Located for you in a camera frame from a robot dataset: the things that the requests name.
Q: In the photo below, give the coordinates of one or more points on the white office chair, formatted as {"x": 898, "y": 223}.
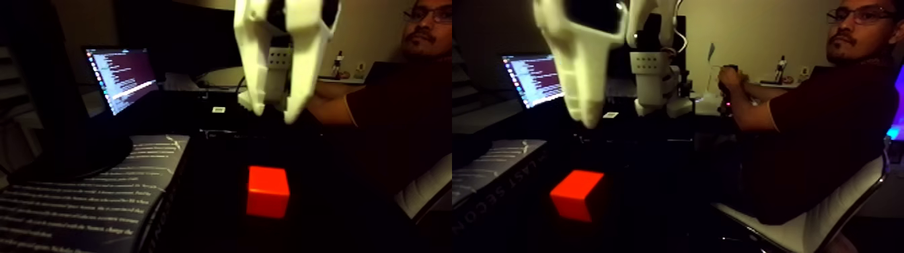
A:
{"x": 798, "y": 233}

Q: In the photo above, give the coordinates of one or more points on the black computer monitor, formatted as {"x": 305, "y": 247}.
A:
{"x": 183, "y": 35}

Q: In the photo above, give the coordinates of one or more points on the glowing display screen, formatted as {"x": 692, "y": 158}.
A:
{"x": 900, "y": 106}

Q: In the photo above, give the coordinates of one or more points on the person's eyeglasses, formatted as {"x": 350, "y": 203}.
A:
{"x": 844, "y": 15}

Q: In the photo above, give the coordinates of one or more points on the small white label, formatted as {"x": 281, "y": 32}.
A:
{"x": 219, "y": 109}

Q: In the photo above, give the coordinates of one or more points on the red cube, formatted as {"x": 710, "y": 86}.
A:
{"x": 268, "y": 194}

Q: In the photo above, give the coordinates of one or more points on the person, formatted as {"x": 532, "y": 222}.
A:
{"x": 826, "y": 127}

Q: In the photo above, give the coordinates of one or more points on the open laptop with lit screen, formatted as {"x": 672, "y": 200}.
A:
{"x": 120, "y": 74}

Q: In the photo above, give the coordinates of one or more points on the small figurine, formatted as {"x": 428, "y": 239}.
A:
{"x": 781, "y": 69}

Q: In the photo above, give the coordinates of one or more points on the long black box white print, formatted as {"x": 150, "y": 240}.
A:
{"x": 233, "y": 133}

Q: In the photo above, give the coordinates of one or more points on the black book with white text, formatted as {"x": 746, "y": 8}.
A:
{"x": 85, "y": 205}

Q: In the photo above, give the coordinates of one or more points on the person's hand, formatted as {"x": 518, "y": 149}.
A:
{"x": 731, "y": 79}

